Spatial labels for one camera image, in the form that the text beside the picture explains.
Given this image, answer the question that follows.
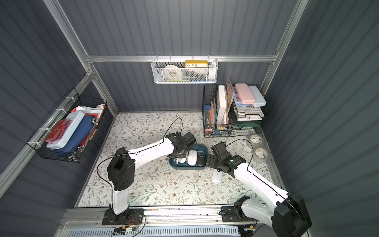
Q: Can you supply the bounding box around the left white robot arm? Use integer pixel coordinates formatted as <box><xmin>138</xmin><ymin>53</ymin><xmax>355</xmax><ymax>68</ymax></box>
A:
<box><xmin>107</xmin><ymin>132</ymin><xmax>196</xmax><ymax>215</ymax></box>

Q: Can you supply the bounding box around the black wire desk organizer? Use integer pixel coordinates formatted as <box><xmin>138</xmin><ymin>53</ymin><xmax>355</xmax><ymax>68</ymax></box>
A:
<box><xmin>202</xmin><ymin>85</ymin><xmax>266</xmax><ymax>138</ymax></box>

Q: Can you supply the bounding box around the white plastic case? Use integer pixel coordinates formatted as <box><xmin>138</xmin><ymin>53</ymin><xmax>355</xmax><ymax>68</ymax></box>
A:
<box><xmin>46</xmin><ymin>111</ymin><xmax>85</xmax><ymax>150</ymax></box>

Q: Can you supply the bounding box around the red pouch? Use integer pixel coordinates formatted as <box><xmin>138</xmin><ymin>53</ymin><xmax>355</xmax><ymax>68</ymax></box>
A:
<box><xmin>45</xmin><ymin>119</ymin><xmax>71</xmax><ymax>143</ymax></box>

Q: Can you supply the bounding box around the clear tape roll far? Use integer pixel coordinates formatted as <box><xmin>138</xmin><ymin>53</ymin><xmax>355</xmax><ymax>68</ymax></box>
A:
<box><xmin>246</xmin><ymin>133</ymin><xmax>263</xmax><ymax>149</ymax></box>

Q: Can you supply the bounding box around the black ribbed logo mouse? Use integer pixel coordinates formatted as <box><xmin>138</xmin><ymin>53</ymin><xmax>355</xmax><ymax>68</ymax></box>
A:
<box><xmin>196</xmin><ymin>154</ymin><xmax>207</xmax><ymax>167</ymax></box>

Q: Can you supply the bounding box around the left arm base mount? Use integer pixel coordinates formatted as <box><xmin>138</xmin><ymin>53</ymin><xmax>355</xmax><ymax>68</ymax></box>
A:
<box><xmin>102</xmin><ymin>208</ymin><xmax>144</xmax><ymax>226</ymax></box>

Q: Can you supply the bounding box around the white hanging mesh basket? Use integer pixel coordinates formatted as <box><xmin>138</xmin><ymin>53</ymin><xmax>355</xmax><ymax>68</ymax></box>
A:
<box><xmin>151</xmin><ymin>57</ymin><xmax>219</xmax><ymax>84</ymax></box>

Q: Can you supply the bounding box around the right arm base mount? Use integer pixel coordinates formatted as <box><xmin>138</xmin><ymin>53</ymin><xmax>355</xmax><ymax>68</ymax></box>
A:
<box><xmin>218</xmin><ymin>206</ymin><xmax>256</xmax><ymax>222</ymax></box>

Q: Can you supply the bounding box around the teal plastic storage box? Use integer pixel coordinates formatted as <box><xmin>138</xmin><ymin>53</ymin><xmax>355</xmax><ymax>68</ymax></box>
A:
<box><xmin>169</xmin><ymin>144</ymin><xmax>208</xmax><ymax>170</ymax></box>

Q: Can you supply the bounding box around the yellow clock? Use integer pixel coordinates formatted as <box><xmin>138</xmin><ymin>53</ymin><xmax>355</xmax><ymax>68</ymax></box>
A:
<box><xmin>185</xmin><ymin>59</ymin><xmax>209</xmax><ymax>68</ymax></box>

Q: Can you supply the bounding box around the clear tape roll near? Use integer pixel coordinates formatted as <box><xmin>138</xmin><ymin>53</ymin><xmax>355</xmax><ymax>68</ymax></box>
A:
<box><xmin>253</xmin><ymin>148</ymin><xmax>269</xmax><ymax>164</ymax></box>

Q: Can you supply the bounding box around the light blue pencil case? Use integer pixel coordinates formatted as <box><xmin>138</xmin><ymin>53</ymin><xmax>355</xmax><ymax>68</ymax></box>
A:
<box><xmin>248</xmin><ymin>86</ymin><xmax>266</xmax><ymax>107</ymax></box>

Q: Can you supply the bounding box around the white tape roll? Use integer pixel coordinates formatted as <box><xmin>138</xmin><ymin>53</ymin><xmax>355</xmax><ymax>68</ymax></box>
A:
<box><xmin>162</xmin><ymin>65</ymin><xmax>183</xmax><ymax>81</ymax></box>

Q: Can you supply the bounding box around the black wire side basket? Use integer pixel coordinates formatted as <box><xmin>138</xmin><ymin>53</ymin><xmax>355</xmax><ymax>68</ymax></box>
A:
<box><xmin>27</xmin><ymin>89</ymin><xmax>108</xmax><ymax>163</ymax></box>

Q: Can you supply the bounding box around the white ribbed logo mouse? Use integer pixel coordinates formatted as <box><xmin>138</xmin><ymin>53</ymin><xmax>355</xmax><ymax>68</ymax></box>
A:
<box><xmin>174</xmin><ymin>158</ymin><xmax>187</xmax><ymax>165</ymax></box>

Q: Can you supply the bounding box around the white small mouse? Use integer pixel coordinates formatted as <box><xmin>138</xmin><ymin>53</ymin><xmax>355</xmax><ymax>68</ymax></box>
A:
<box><xmin>187</xmin><ymin>150</ymin><xmax>198</xmax><ymax>166</ymax></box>

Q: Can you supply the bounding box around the silver rimmed slim mouse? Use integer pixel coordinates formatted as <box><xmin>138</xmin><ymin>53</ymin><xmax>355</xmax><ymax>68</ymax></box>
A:
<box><xmin>212</xmin><ymin>169</ymin><xmax>223</xmax><ymax>185</ymax></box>

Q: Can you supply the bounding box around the clear tape roll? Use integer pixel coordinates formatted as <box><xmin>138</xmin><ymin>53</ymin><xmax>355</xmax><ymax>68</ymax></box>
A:
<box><xmin>253</xmin><ymin>148</ymin><xmax>269</xmax><ymax>164</ymax></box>
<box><xmin>246</xmin><ymin>133</ymin><xmax>263</xmax><ymax>149</ymax></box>

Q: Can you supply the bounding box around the white upright box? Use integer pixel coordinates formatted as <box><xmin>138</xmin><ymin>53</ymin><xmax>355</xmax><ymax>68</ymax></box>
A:
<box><xmin>217</xmin><ymin>86</ymin><xmax>227</xmax><ymax>125</ymax></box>

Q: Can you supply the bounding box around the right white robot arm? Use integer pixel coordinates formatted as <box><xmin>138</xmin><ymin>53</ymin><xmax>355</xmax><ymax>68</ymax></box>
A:
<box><xmin>209</xmin><ymin>142</ymin><xmax>312</xmax><ymax>237</ymax></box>

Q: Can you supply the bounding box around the pink pencil case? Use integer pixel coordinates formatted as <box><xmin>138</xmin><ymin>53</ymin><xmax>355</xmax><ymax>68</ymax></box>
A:
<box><xmin>235</xmin><ymin>84</ymin><xmax>256</xmax><ymax>105</ymax></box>

